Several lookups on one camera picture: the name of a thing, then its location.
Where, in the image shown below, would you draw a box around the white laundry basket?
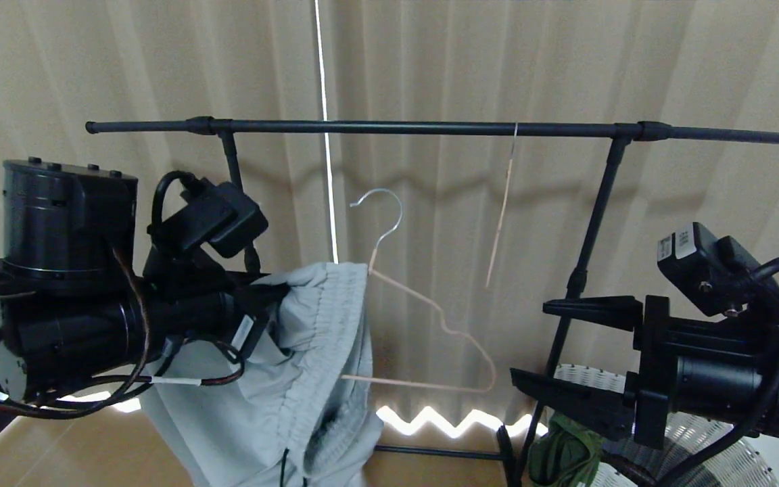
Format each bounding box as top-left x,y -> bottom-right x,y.
552,364 -> 779,487

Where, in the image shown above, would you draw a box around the pale grey shorts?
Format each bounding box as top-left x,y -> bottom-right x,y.
139,262 -> 385,487

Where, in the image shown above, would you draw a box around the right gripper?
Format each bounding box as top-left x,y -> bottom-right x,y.
510,295 -> 779,450

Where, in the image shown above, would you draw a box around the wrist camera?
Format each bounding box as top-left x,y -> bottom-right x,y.
657,222 -> 779,327
143,178 -> 270,298

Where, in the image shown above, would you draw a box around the pink clothes hanger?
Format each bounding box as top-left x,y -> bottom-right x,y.
484,123 -> 520,292
339,188 -> 498,395

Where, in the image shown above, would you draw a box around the black cable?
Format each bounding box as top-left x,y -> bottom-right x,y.
657,256 -> 779,487
150,170 -> 205,236

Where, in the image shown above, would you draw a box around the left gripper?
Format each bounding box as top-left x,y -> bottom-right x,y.
0,273 -> 277,401

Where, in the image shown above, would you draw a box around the green garment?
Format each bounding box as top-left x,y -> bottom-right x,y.
528,413 -> 608,487

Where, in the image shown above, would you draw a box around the black clothes rack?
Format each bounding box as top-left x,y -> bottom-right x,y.
85,116 -> 779,486

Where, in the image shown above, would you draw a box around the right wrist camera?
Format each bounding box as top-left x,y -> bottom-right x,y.
657,222 -> 779,327

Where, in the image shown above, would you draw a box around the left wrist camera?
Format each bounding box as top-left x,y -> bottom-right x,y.
143,178 -> 270,298

